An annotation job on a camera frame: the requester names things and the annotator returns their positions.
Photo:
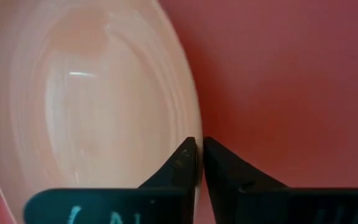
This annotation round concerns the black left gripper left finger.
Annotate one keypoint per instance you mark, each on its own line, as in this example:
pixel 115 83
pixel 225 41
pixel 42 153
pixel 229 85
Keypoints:
pixel 120 205

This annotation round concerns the red plastic tray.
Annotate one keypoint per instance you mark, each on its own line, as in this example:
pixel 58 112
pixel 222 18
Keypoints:
pixel 291 93

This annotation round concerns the orange round plate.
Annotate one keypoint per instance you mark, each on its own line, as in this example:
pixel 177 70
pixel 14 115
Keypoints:
pixel 98 102

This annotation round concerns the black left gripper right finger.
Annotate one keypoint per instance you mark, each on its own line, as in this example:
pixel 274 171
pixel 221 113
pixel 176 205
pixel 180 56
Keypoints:
pixel 275 205

